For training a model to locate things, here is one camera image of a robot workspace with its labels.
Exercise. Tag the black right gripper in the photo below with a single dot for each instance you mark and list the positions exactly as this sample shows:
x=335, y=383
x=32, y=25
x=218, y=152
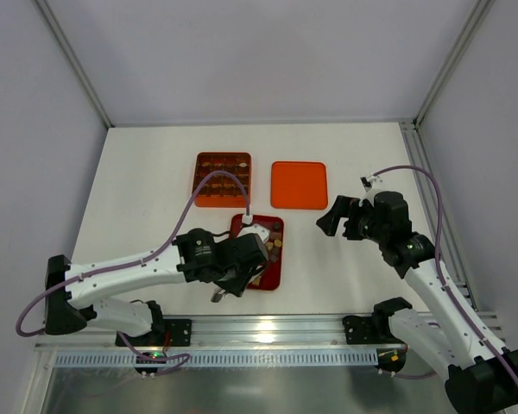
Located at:
x=350, y=220

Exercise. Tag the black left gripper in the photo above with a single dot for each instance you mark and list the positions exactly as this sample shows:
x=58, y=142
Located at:
x=235, y=280

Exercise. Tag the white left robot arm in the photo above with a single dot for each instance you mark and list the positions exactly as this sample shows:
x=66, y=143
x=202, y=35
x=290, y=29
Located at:
x=84, y=296

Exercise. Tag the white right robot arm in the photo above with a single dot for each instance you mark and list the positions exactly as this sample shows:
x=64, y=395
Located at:
x=478, y=371

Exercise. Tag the orange chocolate tin box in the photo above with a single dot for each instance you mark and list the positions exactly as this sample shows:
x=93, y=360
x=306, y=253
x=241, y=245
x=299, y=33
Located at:
x=221, y=191

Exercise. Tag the red tray with gold rim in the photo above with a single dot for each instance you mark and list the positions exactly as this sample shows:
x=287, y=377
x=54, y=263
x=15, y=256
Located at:
x=271, y=274

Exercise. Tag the orange tin lid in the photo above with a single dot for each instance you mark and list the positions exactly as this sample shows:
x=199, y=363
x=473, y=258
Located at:
x=298, y=185

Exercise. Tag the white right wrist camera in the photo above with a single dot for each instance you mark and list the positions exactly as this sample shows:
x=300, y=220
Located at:
x=372, y=185

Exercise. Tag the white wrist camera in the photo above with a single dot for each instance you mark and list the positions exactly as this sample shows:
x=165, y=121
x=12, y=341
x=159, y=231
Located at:
x=372, y=185
x=255, y=229

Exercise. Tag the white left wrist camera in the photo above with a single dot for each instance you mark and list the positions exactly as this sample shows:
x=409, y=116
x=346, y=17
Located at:
x=255, y=229

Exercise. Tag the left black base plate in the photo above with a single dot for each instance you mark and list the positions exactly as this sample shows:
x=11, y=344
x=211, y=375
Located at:
x=171, y=332

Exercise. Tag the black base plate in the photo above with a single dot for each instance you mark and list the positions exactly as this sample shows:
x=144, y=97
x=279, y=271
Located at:
x=171, y=332
x=369, y=330

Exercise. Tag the aluminium front rail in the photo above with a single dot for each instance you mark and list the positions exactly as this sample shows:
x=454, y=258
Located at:
x=226, y=331

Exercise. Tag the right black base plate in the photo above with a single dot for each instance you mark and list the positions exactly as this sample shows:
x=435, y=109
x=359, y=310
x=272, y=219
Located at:
x=369, y=330

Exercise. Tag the perforated cable duct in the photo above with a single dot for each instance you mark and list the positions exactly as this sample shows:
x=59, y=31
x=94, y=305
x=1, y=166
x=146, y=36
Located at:
x=234, y=358

